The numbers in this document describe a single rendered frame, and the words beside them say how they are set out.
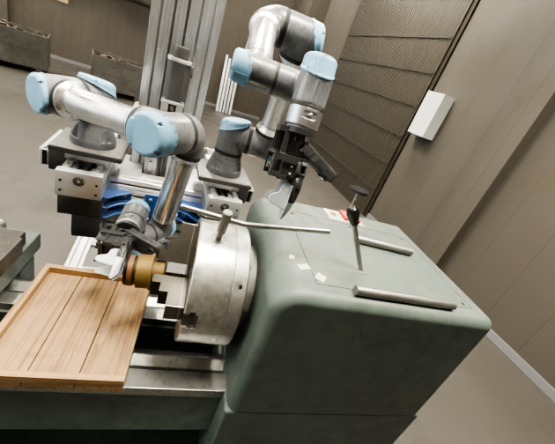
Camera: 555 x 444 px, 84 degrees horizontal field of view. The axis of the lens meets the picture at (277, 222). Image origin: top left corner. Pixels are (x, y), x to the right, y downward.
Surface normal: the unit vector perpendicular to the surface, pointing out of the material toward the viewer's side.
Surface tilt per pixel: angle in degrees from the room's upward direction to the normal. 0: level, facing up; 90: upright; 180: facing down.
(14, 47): 90
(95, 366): 0
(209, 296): 63
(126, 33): 90
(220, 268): 41
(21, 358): 0
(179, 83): 90
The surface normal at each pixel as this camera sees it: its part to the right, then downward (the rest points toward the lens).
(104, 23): 0.27, 0.51
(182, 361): 0.36, -0.50
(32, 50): 0.46, 0.53
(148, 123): -0.28, 0.34
